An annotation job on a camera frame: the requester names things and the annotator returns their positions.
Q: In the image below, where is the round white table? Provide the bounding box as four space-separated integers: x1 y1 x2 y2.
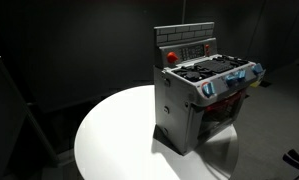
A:
74 85 239 180

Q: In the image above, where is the grey toy cooker stove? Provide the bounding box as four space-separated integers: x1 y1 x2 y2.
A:
154 22 265 155

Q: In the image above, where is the black object bottom right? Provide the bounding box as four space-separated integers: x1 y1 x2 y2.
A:
282 149 299 180

